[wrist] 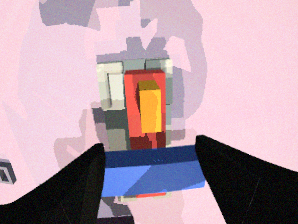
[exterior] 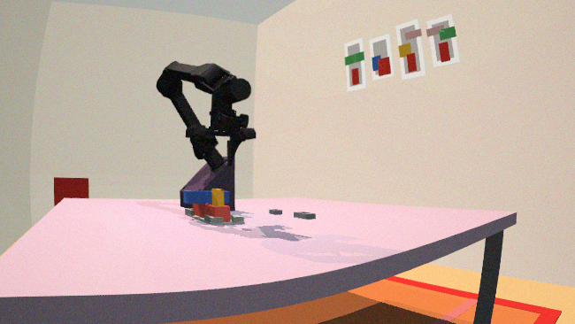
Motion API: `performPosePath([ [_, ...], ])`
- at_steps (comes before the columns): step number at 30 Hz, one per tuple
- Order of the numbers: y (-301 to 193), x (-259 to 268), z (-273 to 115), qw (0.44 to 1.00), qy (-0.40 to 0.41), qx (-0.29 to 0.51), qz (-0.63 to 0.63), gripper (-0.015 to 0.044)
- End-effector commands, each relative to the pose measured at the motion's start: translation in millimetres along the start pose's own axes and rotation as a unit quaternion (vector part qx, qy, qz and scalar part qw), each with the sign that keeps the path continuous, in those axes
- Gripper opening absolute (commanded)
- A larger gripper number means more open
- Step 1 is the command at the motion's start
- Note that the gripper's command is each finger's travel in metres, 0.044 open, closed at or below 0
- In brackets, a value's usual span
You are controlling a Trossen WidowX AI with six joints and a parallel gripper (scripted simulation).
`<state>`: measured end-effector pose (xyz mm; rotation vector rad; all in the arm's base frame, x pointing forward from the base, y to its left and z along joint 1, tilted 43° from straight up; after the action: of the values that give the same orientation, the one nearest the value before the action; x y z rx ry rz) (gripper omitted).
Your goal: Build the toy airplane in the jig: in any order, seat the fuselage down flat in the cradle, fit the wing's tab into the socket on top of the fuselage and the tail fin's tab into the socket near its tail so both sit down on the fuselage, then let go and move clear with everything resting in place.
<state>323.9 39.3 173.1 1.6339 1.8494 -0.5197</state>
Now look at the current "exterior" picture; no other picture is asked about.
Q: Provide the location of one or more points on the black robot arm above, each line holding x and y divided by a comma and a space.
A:
224, 91

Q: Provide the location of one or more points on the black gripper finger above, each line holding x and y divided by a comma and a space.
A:
206, 146
232, 146

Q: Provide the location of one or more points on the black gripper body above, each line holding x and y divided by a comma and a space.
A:
198, 131

